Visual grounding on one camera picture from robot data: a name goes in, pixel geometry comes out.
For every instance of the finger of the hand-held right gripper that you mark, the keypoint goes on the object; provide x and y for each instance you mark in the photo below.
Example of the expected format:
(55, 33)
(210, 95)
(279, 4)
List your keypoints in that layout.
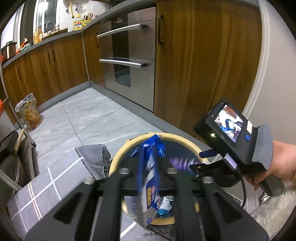
(208, 153)
(205, 167)

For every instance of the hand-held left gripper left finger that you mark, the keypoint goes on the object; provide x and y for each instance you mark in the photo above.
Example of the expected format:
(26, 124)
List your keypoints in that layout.
(115, 185)

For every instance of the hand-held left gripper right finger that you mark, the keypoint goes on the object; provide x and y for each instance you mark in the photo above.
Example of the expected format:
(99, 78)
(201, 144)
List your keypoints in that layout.
(185, 192)

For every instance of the purple spray bottle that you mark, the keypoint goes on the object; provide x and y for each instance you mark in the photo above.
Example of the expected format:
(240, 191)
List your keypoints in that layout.
(182, 162)

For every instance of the teal bin with yellow rim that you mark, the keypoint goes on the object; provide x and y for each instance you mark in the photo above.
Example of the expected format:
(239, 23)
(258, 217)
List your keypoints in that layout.
(175, 146)

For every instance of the blue wet wipes packet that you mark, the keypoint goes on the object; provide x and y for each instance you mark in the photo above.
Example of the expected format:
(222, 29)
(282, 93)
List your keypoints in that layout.
(150, 185)

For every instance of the person's right hand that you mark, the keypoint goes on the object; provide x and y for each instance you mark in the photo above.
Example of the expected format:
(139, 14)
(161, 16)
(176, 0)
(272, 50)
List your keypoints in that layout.
(283, 162)

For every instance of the white fluffy rug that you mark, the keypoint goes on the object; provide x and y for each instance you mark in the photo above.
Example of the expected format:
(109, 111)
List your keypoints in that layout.
(272, 210)

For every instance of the grey checked blanket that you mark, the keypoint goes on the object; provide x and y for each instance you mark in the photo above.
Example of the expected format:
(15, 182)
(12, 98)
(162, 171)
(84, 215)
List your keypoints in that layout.
(46, 185)

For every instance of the wooden kitchen cabinets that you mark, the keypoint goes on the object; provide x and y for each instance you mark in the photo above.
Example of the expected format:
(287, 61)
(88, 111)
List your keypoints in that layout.
(208, 69)

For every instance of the stainless steel oven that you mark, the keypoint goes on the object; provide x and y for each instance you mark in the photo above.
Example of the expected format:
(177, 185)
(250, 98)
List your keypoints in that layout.
(138, 88)

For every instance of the amber glass jars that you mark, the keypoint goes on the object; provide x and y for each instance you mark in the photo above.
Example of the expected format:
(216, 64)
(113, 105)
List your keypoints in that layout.
(38, 36)

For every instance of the steel faucet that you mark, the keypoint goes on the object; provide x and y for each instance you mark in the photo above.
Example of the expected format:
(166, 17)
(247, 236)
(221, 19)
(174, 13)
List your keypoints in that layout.
(50, 25)

